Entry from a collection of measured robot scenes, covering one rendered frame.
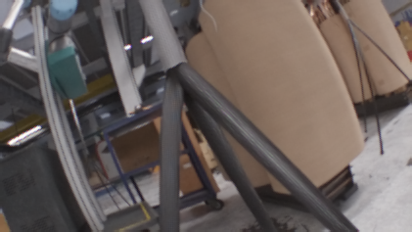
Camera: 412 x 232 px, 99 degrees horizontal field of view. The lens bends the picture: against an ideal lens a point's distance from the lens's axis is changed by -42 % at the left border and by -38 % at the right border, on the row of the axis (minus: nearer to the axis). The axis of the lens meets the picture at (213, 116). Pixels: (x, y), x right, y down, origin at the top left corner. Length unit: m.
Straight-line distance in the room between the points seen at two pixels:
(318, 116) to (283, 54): 0.26
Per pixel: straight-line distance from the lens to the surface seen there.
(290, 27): 1.05
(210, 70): 1.40
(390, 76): 2.47
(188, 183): 2.64
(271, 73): 0.95
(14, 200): 1.35
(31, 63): 1.98
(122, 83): 12.25
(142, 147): 2.01
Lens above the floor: 0.56
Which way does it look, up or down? 3 degrees up
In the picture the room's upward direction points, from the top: 24 degrees counter-clockwise
